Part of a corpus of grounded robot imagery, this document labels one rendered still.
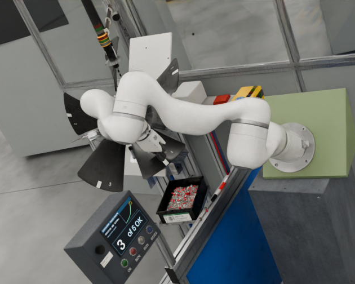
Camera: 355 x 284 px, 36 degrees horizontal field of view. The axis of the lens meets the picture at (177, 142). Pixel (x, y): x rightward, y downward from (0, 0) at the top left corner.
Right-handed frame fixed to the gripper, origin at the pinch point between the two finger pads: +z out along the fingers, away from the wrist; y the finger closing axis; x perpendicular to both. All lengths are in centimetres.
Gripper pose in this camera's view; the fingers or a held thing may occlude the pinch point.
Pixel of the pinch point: (161, 155)
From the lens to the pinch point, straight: 227.2
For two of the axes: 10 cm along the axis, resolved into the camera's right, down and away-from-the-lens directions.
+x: -3.5, 8.0, -4.8
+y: -8.1, 0.0, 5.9
